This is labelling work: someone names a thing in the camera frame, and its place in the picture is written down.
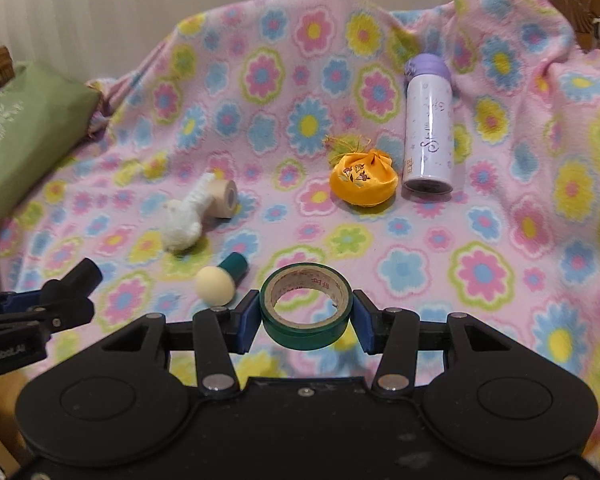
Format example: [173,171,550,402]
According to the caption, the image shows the cream sponge green-handled stamp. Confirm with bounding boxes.
[194,252,248,307]

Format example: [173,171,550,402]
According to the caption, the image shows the green tape roll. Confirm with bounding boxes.
[260,262,353,351]

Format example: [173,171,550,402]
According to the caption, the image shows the beige medical tape roll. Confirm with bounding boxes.
[207,179,238,219]

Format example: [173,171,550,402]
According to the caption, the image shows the orange satin drawstring pouch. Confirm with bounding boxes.
[324,134,399,208]

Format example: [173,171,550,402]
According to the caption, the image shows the white fluffy plush toy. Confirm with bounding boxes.
[160,172,215,254]

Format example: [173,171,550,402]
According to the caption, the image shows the pink floral fleece blanket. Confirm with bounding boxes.
[0,0,600,468]

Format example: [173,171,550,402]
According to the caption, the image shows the white purple-capped bottle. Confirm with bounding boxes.
[403,53,454,194]

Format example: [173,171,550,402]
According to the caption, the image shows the green cushion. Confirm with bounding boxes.
[0,62,100,226]

